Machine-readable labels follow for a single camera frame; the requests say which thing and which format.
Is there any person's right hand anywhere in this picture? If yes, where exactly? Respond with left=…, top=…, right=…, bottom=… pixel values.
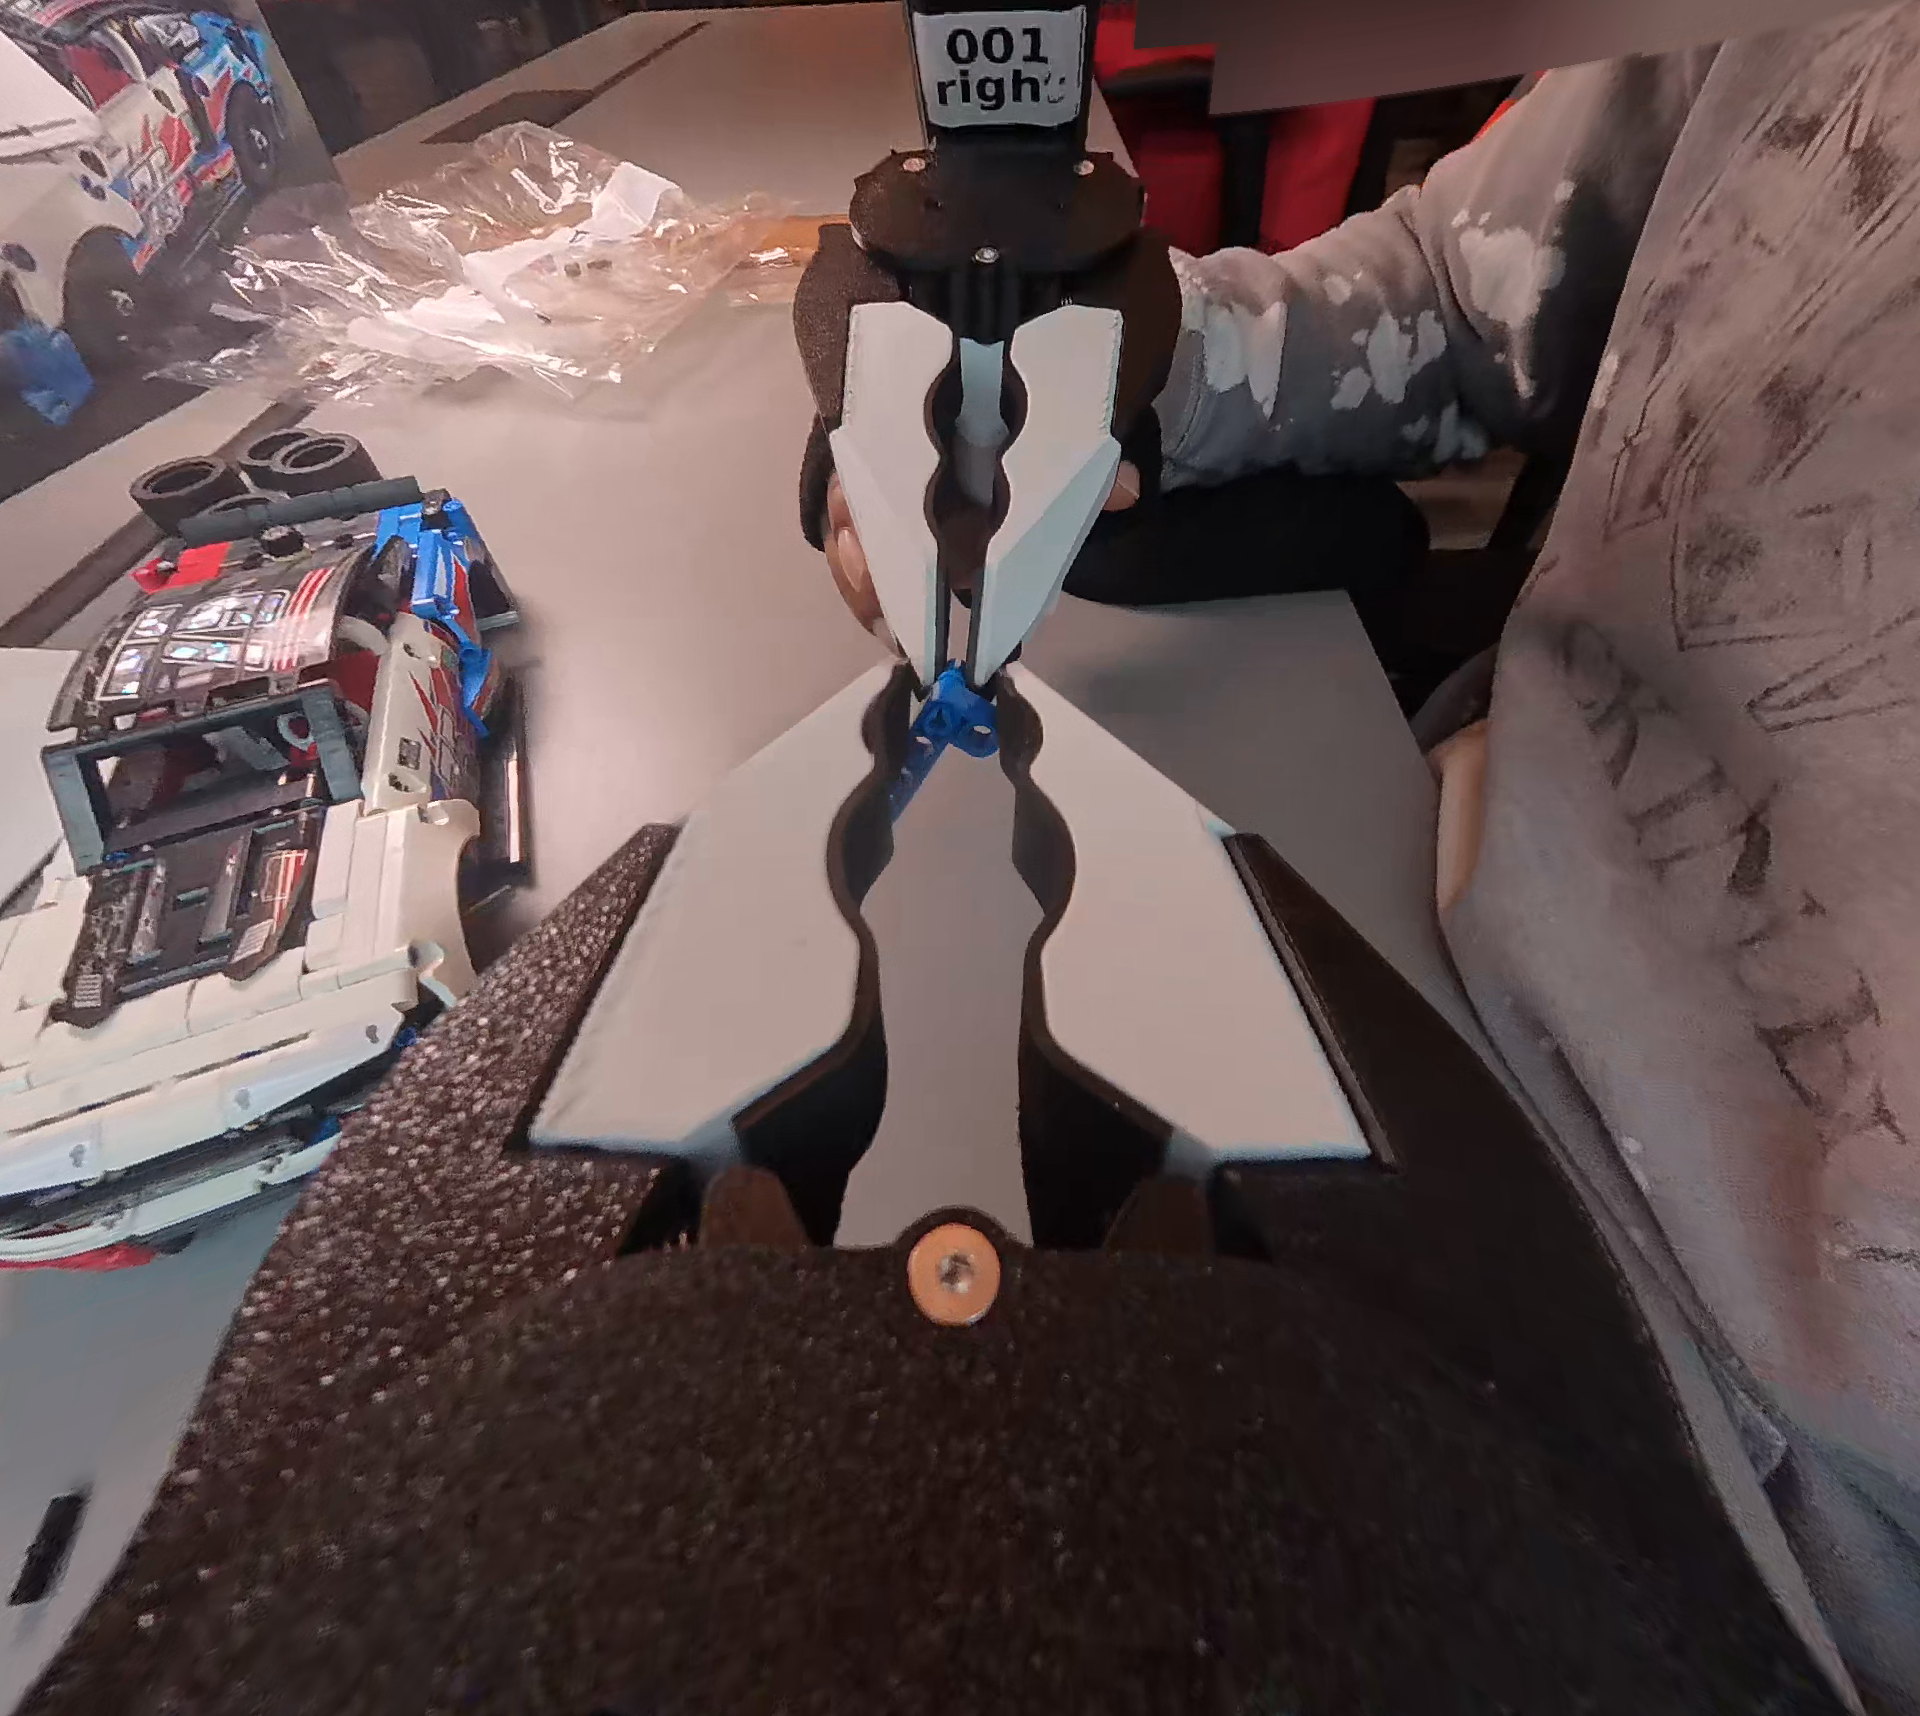
left=817, top=511, right=911, bottom=655

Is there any toy brick race car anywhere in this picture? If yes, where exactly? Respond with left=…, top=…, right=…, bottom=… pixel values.
left=0, top=478, right=528, bottom=1259

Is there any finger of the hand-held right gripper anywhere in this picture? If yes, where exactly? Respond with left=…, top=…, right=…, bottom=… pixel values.
left=828, top=302, right=966, bottom=671
left=964, top=305, right=1129, bottom=684

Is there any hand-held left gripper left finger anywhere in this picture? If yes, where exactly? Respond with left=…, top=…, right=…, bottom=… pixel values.
left=524, top=661, right=911, bottom=1176

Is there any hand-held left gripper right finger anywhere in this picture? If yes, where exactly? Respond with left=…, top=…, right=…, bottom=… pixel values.
left=983, top=661, right=1378, bottom=1176

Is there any clear plastic bag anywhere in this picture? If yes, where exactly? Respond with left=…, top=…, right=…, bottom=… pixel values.
left=156, top=121, right=821, bottom=406

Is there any blue brick connector piece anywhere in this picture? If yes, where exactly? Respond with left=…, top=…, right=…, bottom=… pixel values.
left=896, top=661, right=1001, bottom=834

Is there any black elbow cushion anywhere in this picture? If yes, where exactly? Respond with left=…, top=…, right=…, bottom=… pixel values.
left=1056, top=469, right=1435, bottom=615

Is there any race car picture box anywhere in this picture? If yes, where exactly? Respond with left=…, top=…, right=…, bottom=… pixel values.
left=0, top=0, right=355, bottom=504

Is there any person in pink hoodie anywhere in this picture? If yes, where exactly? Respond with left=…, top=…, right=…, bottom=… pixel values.
left=1432, top=0, right=1920, bottom=1716

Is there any white metal book stand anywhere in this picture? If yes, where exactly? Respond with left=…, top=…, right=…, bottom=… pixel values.
left=0, top=645, right=91, bottom=915

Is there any person's right forearm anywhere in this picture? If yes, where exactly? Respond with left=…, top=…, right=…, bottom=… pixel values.
left=1155, top=50, right=1728, bottom=496

